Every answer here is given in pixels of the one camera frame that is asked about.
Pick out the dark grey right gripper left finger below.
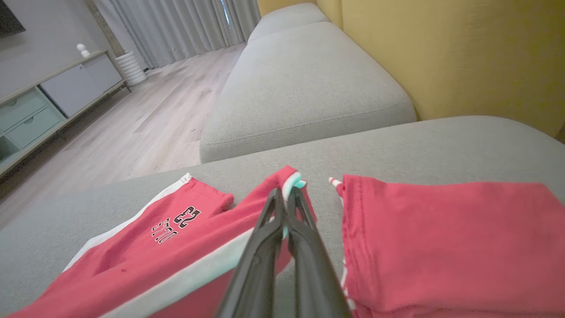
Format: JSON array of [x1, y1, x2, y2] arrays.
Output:
[[215, 188, 286, 318]]

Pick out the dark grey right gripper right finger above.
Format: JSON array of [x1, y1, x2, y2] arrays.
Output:
[[286, 186, 352, 318]]

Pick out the red Bulls 23 shorts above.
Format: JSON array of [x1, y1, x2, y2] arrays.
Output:
[[6, 165, 318, 318]]

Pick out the red and white jersey shirt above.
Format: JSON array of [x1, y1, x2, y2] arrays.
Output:
[[328, 174, 565, 318]]

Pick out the large grey sofa seat cushion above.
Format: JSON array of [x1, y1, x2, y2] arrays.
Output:
[[0, 115, 565, 318]]

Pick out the grey sofa ottoman cushion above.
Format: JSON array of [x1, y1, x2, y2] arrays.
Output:
[[199, 21, 418, 164]]

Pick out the white ribbed floor vase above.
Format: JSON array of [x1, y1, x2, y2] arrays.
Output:
[[114, 50, 148, 87]]

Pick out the small grey sofa cushion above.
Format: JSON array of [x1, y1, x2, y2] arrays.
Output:
[[247, 2, 330, 44]]

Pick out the grey pleated curtain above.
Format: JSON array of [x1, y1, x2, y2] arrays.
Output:
[[92, 0, 262, 70]]

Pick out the grey low media cabinet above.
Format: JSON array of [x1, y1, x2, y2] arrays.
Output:
[[0, 49, 132, 178]]

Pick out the yellow sofa backrest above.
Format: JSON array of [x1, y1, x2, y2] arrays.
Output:
[[257, 0, 565, 138]]

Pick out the dark wall television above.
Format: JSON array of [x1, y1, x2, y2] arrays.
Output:
[[0, 0, 26, 39]]

